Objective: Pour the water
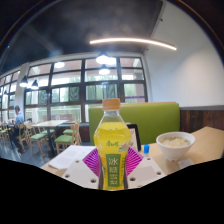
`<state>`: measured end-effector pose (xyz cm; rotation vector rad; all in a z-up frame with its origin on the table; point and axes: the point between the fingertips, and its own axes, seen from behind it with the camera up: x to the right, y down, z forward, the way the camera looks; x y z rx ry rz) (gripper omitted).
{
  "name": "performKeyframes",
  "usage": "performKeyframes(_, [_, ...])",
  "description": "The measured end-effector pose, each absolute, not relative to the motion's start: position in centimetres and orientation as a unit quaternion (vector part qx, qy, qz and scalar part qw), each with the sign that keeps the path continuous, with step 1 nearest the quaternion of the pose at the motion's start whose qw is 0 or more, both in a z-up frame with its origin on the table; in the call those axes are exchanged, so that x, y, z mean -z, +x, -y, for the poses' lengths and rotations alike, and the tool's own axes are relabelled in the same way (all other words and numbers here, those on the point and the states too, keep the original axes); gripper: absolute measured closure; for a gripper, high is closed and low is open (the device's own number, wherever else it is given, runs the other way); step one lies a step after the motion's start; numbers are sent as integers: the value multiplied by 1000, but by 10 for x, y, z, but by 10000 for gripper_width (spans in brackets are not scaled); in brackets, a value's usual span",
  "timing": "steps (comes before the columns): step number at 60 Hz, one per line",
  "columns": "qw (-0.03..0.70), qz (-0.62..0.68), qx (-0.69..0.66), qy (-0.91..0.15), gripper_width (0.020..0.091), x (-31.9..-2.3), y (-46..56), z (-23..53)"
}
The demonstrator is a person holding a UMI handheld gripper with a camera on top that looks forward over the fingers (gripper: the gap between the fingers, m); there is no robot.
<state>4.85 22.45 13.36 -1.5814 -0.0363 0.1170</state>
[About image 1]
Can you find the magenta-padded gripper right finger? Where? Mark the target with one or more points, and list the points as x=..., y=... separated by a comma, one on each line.
x=146, y=171

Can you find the green upholstered booth bench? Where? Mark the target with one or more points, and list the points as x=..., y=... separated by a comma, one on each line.
x=153, y=120

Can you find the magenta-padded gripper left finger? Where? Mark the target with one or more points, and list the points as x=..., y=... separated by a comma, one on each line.
x=80, y=173

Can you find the white bowl with food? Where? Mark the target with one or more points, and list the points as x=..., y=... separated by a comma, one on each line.
x=175, y=148

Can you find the wooden chairs with green seats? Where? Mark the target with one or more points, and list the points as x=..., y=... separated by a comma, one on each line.
x=65, y=138

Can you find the small blue-capped white bottle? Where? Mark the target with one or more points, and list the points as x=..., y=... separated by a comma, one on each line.
x=146, y=149

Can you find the yellow drink bottle orange cap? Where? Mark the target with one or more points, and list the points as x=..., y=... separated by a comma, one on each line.
x=112, y=146

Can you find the long curved strip light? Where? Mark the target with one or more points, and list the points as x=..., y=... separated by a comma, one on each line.
x=133, y=40

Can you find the black pendant ceiling lamps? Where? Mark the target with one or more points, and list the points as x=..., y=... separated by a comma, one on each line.
x=102, y=59

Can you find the person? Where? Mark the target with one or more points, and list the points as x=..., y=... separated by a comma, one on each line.
x=17, y=123

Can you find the light wooden dining table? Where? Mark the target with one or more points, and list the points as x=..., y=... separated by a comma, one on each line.
x=50, y=123

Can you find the white printed paper sheet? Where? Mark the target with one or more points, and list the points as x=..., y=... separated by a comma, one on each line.
x=70, y=156

